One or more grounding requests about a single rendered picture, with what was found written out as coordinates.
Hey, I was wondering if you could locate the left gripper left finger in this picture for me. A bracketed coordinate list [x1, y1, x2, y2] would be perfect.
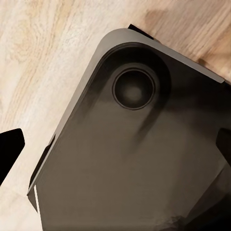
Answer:
[0, 128, 25, 186]

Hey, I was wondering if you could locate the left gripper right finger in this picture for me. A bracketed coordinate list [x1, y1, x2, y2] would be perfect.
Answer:
[216, 128, 231, 167]

